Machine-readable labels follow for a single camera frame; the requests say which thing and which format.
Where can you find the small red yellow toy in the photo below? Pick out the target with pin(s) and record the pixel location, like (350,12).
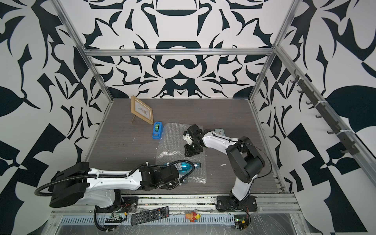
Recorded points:
(192,216)

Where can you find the blue tape dispenser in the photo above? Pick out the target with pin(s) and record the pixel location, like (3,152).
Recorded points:
(157,130)

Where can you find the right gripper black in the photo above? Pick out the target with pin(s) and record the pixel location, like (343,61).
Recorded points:
(187,152)

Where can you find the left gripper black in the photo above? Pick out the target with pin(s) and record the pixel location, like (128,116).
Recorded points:
(164,168)

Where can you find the black wall hook rail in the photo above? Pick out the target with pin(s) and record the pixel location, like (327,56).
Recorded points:
(327,113)

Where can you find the wooden picture frame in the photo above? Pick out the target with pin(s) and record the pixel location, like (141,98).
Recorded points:
(141,110)

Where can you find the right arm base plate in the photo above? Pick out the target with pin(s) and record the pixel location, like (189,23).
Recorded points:
(230,203)

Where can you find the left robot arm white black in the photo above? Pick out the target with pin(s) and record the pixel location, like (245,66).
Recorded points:
(81,184)

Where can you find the small teal alarm clock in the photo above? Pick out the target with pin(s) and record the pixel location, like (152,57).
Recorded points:
(220,131)

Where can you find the blue liquid bottle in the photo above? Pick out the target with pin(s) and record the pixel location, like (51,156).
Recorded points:
(184,168)

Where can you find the small green circuit board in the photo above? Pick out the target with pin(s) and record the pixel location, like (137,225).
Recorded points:
(116,218)

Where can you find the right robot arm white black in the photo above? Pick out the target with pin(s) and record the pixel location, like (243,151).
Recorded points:
(245,159)

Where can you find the clear bubble wrap sheet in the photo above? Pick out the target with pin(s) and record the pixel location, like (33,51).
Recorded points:
(171,148)

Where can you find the black remote control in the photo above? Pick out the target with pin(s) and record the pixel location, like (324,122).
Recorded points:
(149,216)

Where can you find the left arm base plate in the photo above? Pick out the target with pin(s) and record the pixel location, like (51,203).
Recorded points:
(126,204)

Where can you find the black electronics box green led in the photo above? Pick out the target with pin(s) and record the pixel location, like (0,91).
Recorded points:
(242,221)

